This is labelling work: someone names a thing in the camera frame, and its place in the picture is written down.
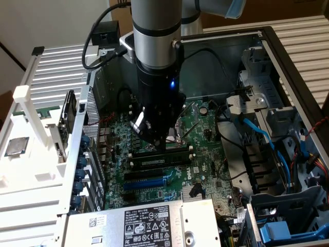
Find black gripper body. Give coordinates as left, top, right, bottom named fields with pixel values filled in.
left=130, top=60, right=187, bottom=145

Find green RAM stick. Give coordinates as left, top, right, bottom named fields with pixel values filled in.
left=132, top=151, right=191, bottom=167

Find metal CPU socket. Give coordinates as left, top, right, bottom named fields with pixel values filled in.
left=146, top=119, right=188, bottom=151

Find thin steel locking lever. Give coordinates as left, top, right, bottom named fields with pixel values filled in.
left=131, top=94, right=141, bottom=113

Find flat steel locking lever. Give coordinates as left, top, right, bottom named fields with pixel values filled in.
left=182, top=102, right=196, bottom=121

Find long black expansion slot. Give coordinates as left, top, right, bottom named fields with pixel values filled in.
left=124, top=169, right=164, bottom=182

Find blue expansion slot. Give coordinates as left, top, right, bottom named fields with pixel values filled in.
left=123, top=177, right=167, bottom=190

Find green Dell motherboard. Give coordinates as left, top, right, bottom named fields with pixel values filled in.
left=99, top=99, right=249, bottom=216

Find open grey PC case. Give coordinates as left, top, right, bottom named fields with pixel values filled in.
left=60, top=25, right=329, bottom=247

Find silver finned heatsink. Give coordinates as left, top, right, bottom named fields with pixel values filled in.
left=182, top=185, right=206, bottom=199

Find black plug on heatsink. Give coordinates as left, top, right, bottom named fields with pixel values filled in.
left=189, top=182, right=203, bottom=198

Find silver power supply unit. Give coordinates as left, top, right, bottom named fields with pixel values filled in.
left=63, top=199, right=222, bottom=247

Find printed cardboard box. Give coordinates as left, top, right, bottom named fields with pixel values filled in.
left=109, top=0, right=134, bottom=34

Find black box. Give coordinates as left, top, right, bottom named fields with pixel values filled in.
left=91, top=22, right=121, bottom=49

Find black graphics card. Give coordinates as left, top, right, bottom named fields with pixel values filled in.
left=48, top=90, right=78, bottom=165

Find green circuit board strip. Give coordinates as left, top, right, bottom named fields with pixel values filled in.
left=12, top=109, right=62, bottom=118

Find white parts rack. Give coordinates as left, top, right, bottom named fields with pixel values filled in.
left=0, top=85, right=85, bottom=192

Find grey metal disk bay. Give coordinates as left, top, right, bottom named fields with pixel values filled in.
left=245, top=185, right=329, bottom=247

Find blue plastic disk tray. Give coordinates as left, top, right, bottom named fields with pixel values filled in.
left=258, top=221, right=329, bottom=244

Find silver CPU chip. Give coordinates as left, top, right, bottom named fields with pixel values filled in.
left=5, top=137, right=30, bottom=156

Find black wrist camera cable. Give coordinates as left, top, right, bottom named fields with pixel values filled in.
left=82, top=2, right=132, bottom=70

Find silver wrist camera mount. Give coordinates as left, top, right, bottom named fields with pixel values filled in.
left=119, top=32, right=137, bottom=64

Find grey metal drive bracket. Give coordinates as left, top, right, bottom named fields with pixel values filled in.
left=225, top=95, right=268, bottom=123

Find black wire with connector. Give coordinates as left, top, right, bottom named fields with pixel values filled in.
left=182, top=47, right=237, bottom=92

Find white corner bracket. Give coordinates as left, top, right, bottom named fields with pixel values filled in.
left=82, top=45, right=100, bottom=68

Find flat blue SATA wire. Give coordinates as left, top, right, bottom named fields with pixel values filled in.
left=235, top=113, right=295, bottom=192

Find red yellow power wires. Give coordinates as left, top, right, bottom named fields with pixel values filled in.
left=305, top=151, right=329, bottom=178

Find red black twisted wire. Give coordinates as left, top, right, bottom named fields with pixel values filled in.
left=307, top=115, right=329, bottom=134

